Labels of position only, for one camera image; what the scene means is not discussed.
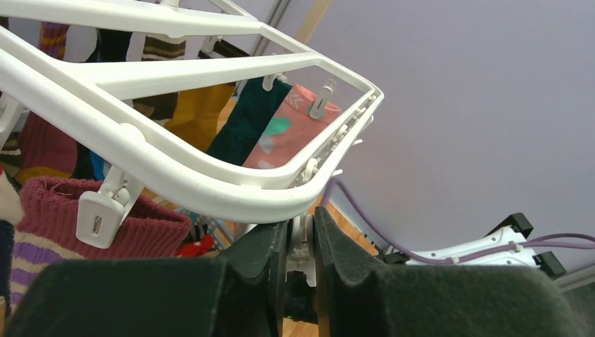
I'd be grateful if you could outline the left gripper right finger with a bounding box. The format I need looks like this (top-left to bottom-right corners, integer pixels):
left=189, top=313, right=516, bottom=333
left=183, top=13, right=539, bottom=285
left=314, top=206, right=584, bottom=336

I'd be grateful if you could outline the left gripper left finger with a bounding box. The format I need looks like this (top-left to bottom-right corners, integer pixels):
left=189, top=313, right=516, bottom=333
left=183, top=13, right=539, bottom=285
left=4, top=223, right=288, bottom=336

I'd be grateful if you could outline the white hanger clip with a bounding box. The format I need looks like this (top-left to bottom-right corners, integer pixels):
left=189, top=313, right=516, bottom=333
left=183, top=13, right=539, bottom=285
left=286, top=213, right=316, bottom=288

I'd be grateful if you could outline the white clip sock hanger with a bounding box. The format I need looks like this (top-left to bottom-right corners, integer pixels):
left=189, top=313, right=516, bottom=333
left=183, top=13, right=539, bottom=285
left=1, top=1, right=384, bottom=249

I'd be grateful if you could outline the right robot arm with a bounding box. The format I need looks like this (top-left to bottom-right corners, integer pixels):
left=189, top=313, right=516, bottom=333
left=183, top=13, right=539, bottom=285
left=377, top=213, right=566, bottom=279

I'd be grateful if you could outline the blue plastic basket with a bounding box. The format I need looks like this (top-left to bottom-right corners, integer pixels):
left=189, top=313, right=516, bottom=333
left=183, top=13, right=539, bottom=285
left=175, top=208, right=234, bottom=251

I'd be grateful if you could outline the pink patterned sock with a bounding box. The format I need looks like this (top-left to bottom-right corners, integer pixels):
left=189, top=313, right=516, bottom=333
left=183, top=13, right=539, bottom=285
left=243, top=84, right=341, bottom=169

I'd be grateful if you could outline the mustard yellow sock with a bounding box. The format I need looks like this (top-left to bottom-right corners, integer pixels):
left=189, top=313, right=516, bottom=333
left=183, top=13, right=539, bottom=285
left=165, top=84, right=235, bottom=152

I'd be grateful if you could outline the dark green sock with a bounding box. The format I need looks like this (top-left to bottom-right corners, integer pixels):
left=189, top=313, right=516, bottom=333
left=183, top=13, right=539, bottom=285
left=206, top=77, right=292, bottom=166

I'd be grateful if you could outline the brown striped sock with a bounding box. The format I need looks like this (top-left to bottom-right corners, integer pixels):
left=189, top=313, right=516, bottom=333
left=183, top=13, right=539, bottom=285
left=133, top=33, right=187, bottom=124

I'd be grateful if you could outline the maroon purple striped beige sock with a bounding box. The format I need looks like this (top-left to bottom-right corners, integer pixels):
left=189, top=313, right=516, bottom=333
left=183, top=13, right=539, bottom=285
left=8, top=177, right=190, bottom=310

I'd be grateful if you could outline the red sock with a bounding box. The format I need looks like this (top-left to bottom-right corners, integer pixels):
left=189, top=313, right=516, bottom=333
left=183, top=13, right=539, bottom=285
left=18, top=112, right=77, bottom=180

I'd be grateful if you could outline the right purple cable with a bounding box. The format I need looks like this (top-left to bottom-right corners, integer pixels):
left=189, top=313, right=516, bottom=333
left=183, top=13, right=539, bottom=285
left=323, top=178, right=595, bottom=267

